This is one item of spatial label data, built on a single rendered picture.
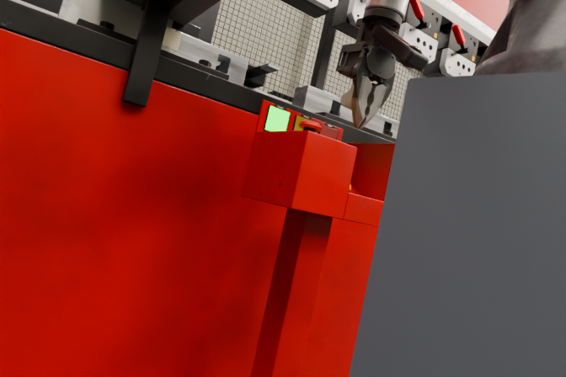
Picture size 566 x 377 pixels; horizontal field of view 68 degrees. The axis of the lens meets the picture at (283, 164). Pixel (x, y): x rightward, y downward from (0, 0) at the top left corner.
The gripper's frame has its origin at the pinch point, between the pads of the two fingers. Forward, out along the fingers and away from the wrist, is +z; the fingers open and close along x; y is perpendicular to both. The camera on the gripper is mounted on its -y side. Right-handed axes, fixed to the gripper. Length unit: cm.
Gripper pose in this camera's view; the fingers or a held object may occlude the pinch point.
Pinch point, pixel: (362, 121)
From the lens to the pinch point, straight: 77.7
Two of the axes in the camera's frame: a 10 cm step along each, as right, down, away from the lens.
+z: -2.6, 9.6, -0.1
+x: -8.0, -2.2, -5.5
